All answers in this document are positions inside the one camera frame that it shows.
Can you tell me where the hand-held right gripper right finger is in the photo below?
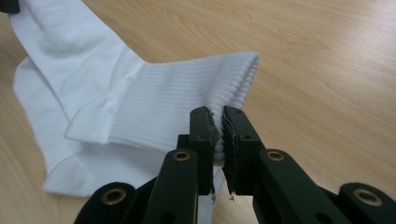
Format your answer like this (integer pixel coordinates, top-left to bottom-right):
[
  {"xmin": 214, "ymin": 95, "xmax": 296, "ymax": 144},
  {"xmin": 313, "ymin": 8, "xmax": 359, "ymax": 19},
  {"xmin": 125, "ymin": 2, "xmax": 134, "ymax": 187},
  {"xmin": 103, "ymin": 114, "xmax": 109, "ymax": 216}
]
[{"xmin": 220, "ymin": 105, "xmax": 266, "ymax": 197}]

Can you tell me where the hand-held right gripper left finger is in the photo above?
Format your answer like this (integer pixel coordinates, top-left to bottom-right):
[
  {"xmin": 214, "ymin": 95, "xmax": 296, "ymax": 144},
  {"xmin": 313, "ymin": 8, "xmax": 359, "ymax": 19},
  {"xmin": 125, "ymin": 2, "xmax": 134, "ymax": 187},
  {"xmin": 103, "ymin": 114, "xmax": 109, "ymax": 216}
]
[{"xmin": 177, "ymin": 105, "xmax": 218, "ymax": 198}]

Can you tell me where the white sock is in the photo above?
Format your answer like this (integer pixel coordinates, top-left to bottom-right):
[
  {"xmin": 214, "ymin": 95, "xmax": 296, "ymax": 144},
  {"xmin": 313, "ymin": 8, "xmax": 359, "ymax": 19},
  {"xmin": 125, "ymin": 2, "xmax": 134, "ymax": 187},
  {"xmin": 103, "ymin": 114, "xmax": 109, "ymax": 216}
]
[
  {"xmin": 8, "ymin": 0, "xmax": 261, "ymax": 166},
  {"xmin": 12, "ymin": 55, "xmax": 226, "ymax": 224}
]

